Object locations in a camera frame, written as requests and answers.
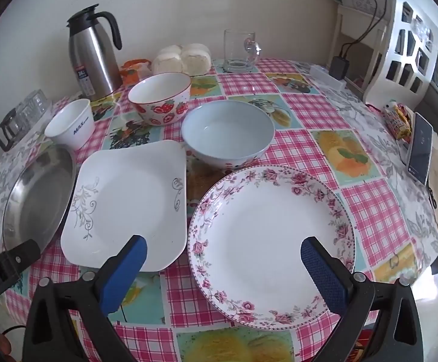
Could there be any small white square cup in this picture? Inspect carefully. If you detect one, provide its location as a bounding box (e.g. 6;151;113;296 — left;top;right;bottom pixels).
44;98;95;151

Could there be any yellow snack packet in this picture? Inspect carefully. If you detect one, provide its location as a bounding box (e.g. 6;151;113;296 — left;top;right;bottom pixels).
396;106;416;143

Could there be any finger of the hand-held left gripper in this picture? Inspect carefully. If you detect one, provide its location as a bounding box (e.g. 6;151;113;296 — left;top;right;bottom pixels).
0;239;42;277

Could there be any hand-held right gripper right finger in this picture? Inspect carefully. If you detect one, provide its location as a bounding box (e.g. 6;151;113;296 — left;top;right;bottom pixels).
300;236;421;362

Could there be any stainless steel thermos jug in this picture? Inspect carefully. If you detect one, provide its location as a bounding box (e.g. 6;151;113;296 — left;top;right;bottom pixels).
67;4;123;100

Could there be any pink floral round plate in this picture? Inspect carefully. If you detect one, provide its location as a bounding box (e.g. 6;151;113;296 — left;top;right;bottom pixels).
188;165;356;330

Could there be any clear glass mug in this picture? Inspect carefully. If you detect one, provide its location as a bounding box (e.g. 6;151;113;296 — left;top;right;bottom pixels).
223;29;262;74

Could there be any light blue bowl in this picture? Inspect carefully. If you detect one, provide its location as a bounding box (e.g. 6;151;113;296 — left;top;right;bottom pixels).
181;100;275;170

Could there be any patterned roll pack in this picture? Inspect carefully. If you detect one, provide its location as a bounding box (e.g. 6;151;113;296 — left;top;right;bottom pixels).
384;106;408;136

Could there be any orange snack packet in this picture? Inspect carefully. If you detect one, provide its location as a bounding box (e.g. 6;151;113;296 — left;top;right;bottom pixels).
120;58;152;85

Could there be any round steel plate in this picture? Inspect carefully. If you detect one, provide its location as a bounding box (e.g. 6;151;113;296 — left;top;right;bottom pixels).
2;147;77;257

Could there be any strawberry print bowl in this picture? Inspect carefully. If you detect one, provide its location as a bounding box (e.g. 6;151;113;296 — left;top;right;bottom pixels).
128;72;192;126

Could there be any black cable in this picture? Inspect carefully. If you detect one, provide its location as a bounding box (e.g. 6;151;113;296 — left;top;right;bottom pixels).
340;0;390;59

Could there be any white square plate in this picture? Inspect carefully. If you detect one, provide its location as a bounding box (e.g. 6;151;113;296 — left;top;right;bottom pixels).
60;139;188;273

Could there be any clear drinking glass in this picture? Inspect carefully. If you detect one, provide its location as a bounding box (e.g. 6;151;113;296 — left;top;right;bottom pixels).
17;96;39;127
30;90;52;116

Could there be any glass teapot with black handle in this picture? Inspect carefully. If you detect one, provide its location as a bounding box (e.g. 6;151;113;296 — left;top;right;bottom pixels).
0;106;29;152

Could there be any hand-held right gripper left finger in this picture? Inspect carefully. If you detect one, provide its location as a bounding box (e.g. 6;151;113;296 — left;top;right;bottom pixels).
22;235;148;362

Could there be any black charger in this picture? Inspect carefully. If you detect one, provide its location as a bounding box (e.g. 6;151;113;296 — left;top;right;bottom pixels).
330;56;350;80

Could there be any white shelf unit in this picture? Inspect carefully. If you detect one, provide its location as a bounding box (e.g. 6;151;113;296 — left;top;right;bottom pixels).
330;4;387;95

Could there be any bag of white steamed buns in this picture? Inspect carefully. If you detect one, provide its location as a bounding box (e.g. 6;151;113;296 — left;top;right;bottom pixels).
152;43;212;76

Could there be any smartphone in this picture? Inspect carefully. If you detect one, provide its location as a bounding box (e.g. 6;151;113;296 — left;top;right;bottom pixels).
408;112;434;185

